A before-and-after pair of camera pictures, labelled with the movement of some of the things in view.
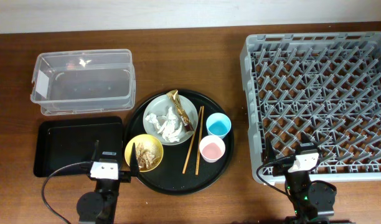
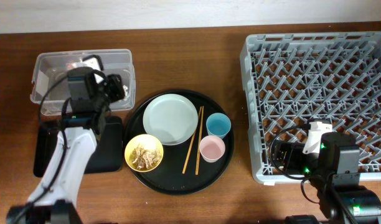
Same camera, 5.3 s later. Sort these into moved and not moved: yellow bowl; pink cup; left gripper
Moved: left gripper
Not moved: pink cup; yellow bowl
